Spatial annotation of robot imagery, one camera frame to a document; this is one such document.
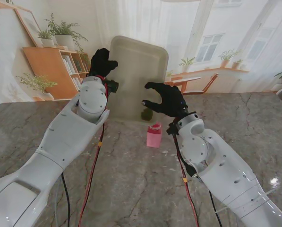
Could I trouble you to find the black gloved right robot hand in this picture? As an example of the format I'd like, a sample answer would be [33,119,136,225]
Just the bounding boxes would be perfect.
[140,82,188,118]

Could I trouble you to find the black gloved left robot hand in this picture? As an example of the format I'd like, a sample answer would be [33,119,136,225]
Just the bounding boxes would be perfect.
[88,48,119,80]

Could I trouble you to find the green beans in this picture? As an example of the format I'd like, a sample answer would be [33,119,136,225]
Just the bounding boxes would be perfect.
[140,108,154,121]

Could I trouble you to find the cream baking tray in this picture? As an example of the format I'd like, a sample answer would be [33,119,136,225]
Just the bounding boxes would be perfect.
[106,35,169,123]

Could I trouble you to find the square pink jar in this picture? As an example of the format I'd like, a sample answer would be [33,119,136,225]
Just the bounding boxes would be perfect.
[146,122,162,148]

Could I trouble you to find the trailing ivy plant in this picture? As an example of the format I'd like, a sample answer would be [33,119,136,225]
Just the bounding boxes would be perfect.
[76,48,93,68]

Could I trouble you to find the wooden dining table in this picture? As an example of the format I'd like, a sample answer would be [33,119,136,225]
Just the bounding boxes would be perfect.
[165,77,203,95]

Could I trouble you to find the large plant white pot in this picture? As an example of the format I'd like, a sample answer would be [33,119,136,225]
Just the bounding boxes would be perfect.
[44,13,89,52]

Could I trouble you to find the wooden bookshelf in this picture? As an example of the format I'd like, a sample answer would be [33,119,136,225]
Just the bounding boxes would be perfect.
[22,46,95,100]

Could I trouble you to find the bushy plant terracotta pot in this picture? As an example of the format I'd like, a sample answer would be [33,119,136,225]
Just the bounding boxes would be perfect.
[218,49,242,69]

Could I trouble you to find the small plant terracotta pot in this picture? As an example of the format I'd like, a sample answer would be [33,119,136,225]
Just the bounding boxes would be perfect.
[232,59,244,70]

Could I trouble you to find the red black left arm cable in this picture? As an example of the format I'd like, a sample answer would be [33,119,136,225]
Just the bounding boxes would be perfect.
[55,78,108,227]

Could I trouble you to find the red black arm cable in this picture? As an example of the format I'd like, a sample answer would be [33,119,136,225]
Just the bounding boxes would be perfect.
[173,132,224,227]
[55,78,108,227]

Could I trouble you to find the leaning wooden picture frame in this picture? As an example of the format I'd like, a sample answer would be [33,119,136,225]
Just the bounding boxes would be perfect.
[14,8,44,48]

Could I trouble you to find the red black right arm cable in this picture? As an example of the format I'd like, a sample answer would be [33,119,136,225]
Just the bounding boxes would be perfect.
[173,132,224,227]

